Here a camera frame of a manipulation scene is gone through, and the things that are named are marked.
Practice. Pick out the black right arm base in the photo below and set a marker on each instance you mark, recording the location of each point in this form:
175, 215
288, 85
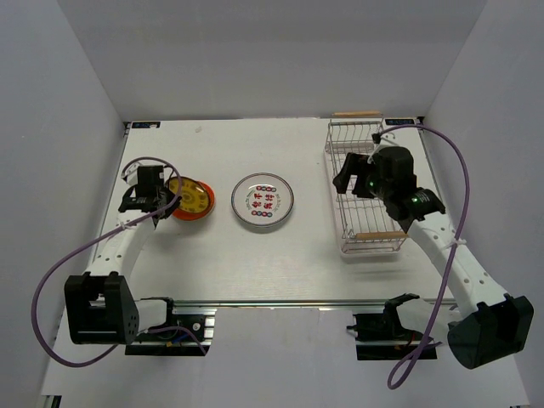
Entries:
388, 330

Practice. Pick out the orange plate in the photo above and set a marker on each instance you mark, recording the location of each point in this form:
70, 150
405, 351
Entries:
188, 217

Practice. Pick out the white plate red chinese characters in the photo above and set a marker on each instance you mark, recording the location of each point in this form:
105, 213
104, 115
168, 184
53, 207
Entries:
262, 200

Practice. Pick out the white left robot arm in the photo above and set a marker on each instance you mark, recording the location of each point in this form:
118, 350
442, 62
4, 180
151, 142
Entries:
99, 304

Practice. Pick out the brown plate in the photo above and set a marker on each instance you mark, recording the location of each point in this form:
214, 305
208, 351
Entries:
194, 198

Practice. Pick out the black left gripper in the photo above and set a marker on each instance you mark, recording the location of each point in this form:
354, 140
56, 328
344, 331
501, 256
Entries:
175, 204

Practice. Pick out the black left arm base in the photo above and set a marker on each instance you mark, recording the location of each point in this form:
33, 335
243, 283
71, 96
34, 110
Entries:
186, 332

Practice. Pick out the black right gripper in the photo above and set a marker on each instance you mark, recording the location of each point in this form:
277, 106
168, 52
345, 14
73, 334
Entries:
354, 165

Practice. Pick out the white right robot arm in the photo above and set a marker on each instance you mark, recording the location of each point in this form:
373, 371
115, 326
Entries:
488, 323

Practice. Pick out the white wire dish rack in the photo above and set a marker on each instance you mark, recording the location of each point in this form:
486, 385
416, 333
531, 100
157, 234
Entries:
362, 226

